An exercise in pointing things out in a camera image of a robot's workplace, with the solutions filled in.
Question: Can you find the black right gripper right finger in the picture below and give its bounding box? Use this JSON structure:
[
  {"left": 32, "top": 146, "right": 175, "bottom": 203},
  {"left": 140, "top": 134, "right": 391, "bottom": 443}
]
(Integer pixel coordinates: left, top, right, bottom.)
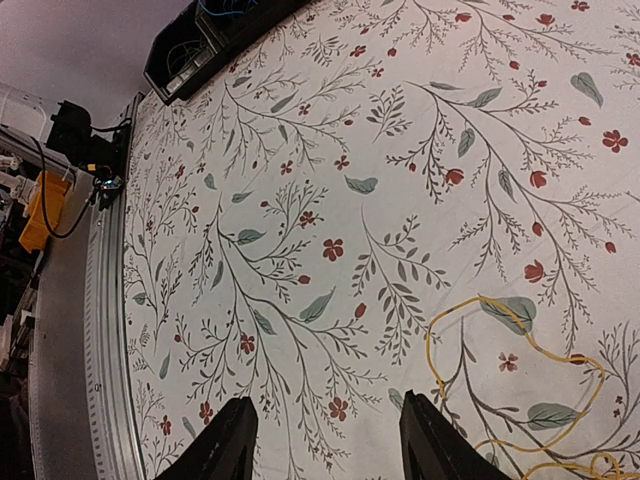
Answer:
[{"left": 399, "top": 390, "right": 509, "bottom": 480}]

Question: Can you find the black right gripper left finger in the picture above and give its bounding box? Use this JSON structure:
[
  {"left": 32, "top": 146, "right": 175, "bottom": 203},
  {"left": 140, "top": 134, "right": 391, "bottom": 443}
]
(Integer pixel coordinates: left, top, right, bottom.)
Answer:
[{"left": 157, "top": 397, "right": 258, "bottom": 480}]

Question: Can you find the yellow cable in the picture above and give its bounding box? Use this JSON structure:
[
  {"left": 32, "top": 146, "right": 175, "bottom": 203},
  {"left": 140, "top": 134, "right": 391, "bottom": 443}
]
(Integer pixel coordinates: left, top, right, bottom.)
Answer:
[{"left": 424, "top": 295, "right": 640, "bottom": 480}]

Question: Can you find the thin black cable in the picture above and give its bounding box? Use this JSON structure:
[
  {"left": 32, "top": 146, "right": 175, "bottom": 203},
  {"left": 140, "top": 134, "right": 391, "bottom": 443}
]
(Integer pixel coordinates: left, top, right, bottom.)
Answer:
[{"left": 167, "top": 37, "right": 211, "bottom": 71}]

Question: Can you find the blue cable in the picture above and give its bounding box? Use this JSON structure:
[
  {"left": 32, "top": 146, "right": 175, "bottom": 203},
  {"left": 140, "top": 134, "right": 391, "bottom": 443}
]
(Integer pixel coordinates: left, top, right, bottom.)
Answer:
[{"left": 197, "top": 0, "right": 261, "bottom": 20}]

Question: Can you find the floral patterned table mat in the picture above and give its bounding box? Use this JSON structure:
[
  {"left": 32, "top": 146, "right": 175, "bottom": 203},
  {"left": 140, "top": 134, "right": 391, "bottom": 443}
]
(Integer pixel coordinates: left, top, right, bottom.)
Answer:
[{"left": 123, "top": 1, "right": 639, "bottom": 479}]

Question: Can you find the yellow object beside table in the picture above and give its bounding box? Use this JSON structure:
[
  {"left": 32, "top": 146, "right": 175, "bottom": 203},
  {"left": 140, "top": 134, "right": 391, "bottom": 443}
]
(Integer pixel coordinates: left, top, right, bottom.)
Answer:
[{"left": 19, "top": 172, "right": 71, "bottom": 254}]

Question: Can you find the black three-compartment bin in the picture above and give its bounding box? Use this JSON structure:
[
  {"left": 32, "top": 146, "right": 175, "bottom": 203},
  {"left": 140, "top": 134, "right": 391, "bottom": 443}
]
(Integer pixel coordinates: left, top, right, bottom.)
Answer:
[{"left": 144, "top": 0, "right": 307, "bottom": 106}]

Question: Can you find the aluminium front rail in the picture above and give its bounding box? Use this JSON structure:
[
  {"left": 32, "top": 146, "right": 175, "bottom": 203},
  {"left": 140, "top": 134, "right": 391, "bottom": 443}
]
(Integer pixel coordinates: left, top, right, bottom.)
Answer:
[{"left": 27, "top": 92, "right": 149, "bottom": 480}]

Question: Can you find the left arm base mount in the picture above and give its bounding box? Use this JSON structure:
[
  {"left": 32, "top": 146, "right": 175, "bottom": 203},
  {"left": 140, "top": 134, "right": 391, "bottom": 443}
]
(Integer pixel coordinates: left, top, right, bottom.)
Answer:
[{"left": 46, "top": 101, "right": 132, "bottom": 211}]

